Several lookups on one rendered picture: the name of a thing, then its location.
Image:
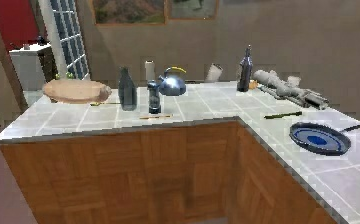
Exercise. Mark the dark green knife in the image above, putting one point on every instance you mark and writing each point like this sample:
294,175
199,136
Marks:
282,115

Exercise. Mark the dark pepper mill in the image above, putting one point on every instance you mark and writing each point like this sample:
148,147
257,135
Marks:
154,98

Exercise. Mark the white cup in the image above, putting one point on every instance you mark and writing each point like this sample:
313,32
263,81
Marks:
214,73

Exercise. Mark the tan bread loaf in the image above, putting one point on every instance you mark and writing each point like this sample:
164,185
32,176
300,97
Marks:
75,90

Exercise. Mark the dark grey glass bottle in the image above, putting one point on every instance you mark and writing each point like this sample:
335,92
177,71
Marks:
127,92

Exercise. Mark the yellow pencil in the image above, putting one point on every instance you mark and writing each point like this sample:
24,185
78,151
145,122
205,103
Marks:
155,116

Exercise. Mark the landscape framed picture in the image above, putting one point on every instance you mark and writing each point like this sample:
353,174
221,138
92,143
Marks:
128,11

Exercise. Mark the white side cabinet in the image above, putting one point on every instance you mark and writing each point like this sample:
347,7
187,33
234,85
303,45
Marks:
31,66

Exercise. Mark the small framed picture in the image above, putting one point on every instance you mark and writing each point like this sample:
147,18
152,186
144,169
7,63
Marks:
193,8

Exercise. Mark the wooden tiled kitchen counter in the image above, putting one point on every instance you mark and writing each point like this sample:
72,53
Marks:
174,173

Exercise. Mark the grey pipe faucet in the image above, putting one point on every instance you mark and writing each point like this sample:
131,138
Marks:
284,87

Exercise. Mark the small orange object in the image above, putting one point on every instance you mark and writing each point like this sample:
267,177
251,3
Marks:
253,84

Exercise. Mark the dark wine bottle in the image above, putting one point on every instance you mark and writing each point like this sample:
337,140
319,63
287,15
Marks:
245,74

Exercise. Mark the white paper towel roll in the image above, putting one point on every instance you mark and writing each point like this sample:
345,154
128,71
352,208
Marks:
150,70

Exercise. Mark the blue frying pan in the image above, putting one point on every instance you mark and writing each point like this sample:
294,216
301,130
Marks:
319,139

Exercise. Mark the white grid window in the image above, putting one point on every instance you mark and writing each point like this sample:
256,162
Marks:
69,38

